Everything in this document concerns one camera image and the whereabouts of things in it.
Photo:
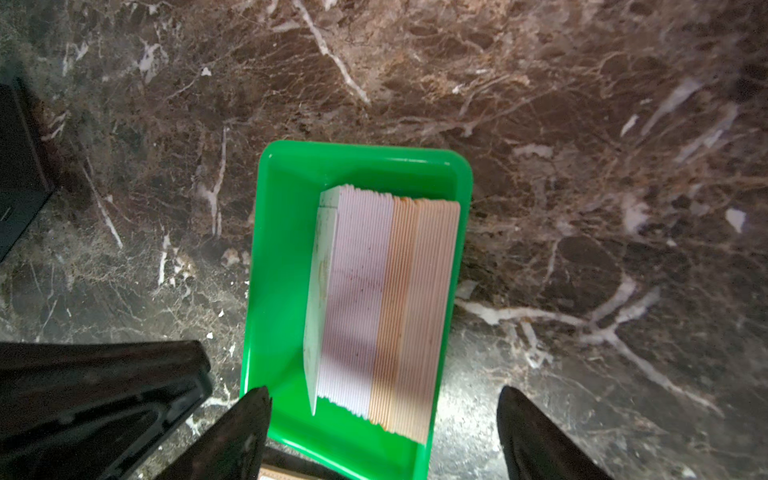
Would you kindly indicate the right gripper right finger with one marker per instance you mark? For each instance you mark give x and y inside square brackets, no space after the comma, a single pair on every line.
[534,447]

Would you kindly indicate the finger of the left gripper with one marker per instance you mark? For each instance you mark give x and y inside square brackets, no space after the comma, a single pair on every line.
[94,411]

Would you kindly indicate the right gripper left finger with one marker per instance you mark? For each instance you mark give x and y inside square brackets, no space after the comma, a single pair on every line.
[233,447]

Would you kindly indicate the tan leather card holder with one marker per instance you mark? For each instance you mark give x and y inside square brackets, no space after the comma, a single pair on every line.
[277,464]

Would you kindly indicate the green plastic card tray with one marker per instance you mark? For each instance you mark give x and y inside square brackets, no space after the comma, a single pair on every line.
[291,177]

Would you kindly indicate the black white checkerboard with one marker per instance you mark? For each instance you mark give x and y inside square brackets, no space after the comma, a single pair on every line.
[27,179]

